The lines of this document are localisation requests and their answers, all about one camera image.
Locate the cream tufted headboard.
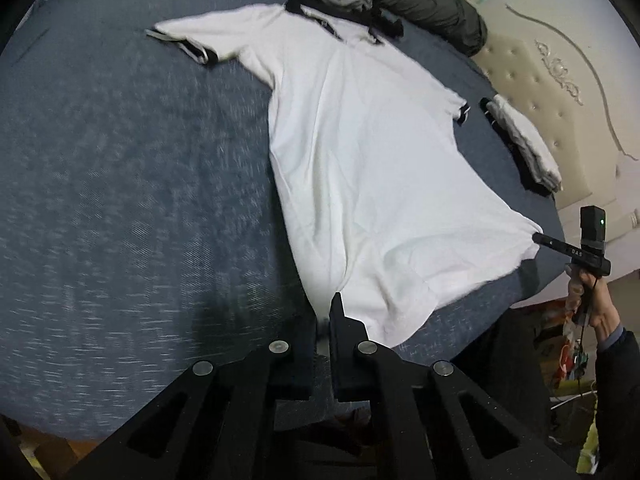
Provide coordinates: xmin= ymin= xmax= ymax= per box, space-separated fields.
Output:
xmin=466 ymin=0 xmax=639 ymax=278

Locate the person's right hand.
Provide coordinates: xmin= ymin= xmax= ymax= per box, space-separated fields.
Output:
xmin=565 ymin=264 xmax=620 ymax=346

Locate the dark grey rolled duvet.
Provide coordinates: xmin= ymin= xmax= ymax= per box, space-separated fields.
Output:
xmin=372 ymin=0 xmax=488 ymax=58

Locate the black tracker camera box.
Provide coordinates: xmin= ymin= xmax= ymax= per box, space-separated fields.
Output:
xmin=580 ymin=205 xmax=605 ymax=255

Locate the white polo shirt black trim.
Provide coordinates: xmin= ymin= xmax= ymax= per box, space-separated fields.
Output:
xmin=151 ymin=3 xmax=539 ymax=347

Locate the folded white clothes stack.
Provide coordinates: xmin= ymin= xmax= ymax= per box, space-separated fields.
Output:
xmin=480 ymin=94 xmax=562 ymax=193

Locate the person's right forearm sleeve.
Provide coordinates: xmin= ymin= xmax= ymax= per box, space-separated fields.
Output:
xmin=594 ymin=325 xmax=639 ymax=479

